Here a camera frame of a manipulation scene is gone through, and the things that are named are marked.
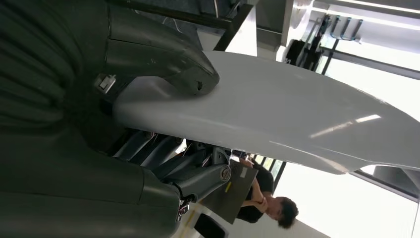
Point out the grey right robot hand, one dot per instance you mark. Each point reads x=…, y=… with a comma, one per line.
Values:
x=82, y=184

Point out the person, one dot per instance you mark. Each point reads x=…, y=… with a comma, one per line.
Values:
x=264, y=180

